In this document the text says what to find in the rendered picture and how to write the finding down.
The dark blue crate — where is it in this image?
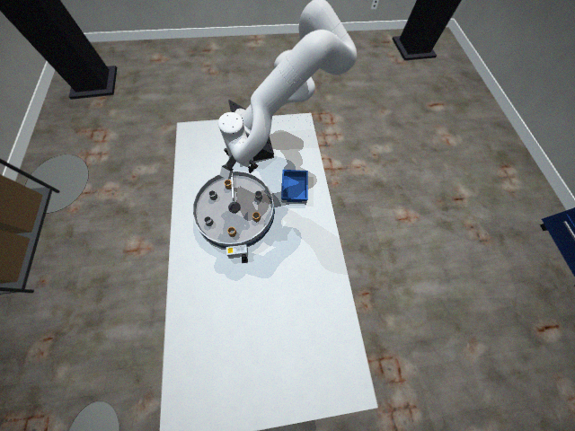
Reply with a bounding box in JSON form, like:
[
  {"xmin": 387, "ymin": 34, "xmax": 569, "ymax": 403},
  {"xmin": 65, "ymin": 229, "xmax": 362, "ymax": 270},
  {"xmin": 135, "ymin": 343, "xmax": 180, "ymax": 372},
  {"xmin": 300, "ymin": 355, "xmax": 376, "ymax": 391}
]
[{"xmin": 281, "ymin": 170, "xmax": 308, "ymax": 203}]

